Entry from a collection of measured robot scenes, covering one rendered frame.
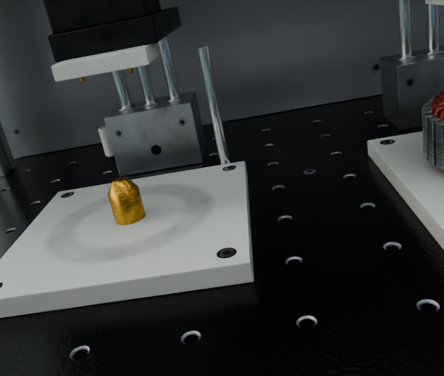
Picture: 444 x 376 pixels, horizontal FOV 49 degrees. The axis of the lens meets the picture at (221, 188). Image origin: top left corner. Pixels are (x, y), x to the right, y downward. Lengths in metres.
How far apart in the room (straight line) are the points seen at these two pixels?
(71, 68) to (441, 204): 0.23
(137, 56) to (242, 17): 0.24
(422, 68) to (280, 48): 0.17
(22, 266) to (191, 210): 0.10
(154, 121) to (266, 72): 0.17
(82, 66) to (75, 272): 0.13
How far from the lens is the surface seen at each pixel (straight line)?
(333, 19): 0.54
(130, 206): 0.31
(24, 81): 0.59
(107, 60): 0.32
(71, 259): 0.29
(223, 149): 0.37
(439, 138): 0.30
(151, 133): 0.42
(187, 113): 0.41
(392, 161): 0.34
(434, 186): 0.30
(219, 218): 0.29
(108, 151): 0.45
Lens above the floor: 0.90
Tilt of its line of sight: 22 degrees down
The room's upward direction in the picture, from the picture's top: 11 degrees counter-clockwise
